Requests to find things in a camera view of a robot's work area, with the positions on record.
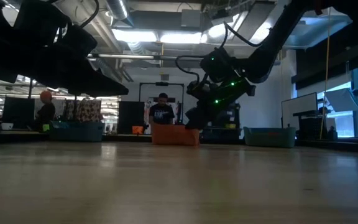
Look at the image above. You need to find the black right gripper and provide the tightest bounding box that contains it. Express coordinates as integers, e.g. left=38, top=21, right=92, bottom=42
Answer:
left=185, top=77, right=256, bottom=131

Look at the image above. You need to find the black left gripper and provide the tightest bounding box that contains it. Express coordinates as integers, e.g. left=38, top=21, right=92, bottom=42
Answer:
left=0, top=26, right=129, bottom=98

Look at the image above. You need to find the black equipment cart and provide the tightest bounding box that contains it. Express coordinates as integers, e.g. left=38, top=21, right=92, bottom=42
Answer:
left=203, top=102, right=242, bottom=140

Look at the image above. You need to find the floral patterned panel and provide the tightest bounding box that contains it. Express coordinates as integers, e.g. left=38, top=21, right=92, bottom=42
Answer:
left=63, top=98, right=103, bottom=123

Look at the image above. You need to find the orange plastic basket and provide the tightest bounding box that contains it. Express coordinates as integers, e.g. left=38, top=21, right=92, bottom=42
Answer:
left=150, top=123, right=201, bottom=147

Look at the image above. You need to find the person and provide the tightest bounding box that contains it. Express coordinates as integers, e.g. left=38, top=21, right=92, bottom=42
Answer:
left=149, top=92, right=176, bottom=126
left=35, top=90, right=57, bottom=131

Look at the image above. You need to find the horizontal ceiling pipe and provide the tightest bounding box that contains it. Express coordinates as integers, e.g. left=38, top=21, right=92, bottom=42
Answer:
left=87, top=53, right=204, bottom=62

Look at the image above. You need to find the black upright panel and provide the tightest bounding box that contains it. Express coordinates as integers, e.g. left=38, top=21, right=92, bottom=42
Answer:
left=117, top=101, right=146, bottom=136

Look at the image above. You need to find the blue plastic basket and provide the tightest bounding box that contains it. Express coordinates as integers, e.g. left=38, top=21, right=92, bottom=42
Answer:
left=48, top=120, right=106, bottom=143

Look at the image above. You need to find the ceiling light panel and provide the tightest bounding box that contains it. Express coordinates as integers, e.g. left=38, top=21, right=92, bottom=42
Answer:
left=159, top=30, right=205, bottom=45
left=111, top=29, right=158, bottom=44

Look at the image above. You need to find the green plastic basket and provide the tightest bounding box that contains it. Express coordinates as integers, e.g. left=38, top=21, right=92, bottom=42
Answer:
left=243, top=126, right=296, bottom=149

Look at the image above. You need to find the black monitor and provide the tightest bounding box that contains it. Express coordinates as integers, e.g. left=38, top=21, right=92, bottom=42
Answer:
left=1, top=96, right=36, bottom=128

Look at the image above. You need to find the grey ceiling box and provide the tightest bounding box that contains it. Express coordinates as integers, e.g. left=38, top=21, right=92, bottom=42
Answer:
left=180, top=9, right=213, bottom=29

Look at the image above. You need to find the white board screen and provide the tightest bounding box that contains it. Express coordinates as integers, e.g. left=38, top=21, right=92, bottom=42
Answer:
left=280, top=91, right=319, bottom=129

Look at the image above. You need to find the black desk with equipment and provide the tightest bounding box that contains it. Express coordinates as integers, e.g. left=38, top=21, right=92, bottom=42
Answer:
left=292, top=107, right=339, bottom=141

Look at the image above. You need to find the white tilted sheet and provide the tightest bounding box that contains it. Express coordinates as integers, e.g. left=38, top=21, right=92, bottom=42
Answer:
left=324, top=87, right=358, bottom=113

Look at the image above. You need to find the black gantry frame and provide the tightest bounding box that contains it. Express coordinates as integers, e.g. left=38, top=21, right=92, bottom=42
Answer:
left=139, top=82, right=185, bottom=127

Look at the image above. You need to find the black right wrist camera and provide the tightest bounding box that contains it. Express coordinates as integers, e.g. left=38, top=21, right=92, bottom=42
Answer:
left=200, top=47, right=241, bottom=83

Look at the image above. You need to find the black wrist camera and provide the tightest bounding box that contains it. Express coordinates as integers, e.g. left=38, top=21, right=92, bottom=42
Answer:
left=200, top=47, right=241, bottom=83
left=14, top=0, right=73, bottom=46

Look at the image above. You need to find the black right camera cable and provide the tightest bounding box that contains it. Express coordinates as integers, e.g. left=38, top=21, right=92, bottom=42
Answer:
left=175, top=55, right=213, bottom=85

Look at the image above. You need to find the black camera cable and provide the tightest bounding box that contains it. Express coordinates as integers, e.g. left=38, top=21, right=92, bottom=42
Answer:
left=175, top=55, right=213, bottom=85
left=79, top=0, right=101, bottom=29

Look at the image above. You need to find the black aluminium table frame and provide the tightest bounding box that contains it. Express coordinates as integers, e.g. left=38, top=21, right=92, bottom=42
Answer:
left=103, top=133, right=358, bottom=154

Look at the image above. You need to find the black left camera cable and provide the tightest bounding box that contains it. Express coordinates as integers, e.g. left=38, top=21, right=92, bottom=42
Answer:
left=79, top=0, right=101, bottom=29

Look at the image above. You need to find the silver ceiling duct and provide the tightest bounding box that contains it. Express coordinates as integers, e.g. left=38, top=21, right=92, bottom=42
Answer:
left=105, top=0, right=135, bottom=29

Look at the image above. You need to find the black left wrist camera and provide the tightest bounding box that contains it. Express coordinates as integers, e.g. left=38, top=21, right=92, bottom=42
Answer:
left=14, top=0, right=73, bottom=46

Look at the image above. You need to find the yellow hanging cable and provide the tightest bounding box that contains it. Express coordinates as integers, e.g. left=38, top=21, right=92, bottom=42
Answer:
left=319, top=12, right=331, bottom=140

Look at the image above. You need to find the white ceiling duct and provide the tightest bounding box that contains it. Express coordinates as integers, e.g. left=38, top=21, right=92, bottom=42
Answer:
left=283, top=6, right=354, bottom=50

